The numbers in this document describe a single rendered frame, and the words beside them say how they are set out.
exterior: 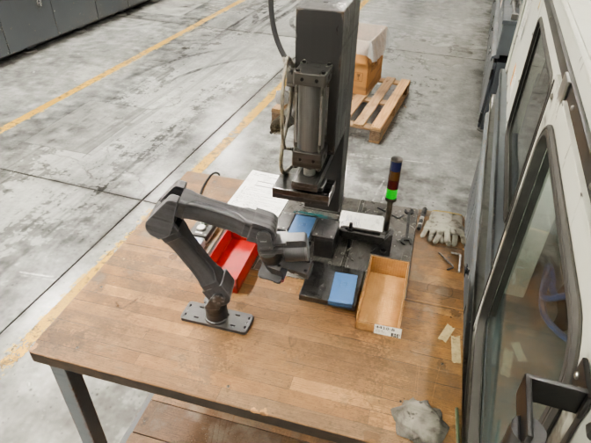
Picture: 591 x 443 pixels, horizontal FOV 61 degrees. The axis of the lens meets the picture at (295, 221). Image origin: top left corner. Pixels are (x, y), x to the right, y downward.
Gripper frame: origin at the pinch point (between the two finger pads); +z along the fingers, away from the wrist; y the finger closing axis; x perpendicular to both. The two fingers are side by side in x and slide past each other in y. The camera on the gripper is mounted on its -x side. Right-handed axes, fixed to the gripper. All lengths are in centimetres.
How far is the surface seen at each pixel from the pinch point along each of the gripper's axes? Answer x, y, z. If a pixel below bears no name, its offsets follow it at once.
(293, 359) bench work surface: -12.0, -20.9, 0.4
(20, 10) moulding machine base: 462, 259, 229
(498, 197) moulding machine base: -55, 63, 37
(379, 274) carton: -24.8, 15.1, 19.2
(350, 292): -19.0, 4.4, 11.4
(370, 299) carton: -25.1, 4.9, 13.5
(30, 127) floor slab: 314, 108, 192
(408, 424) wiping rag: -44, -27, -6
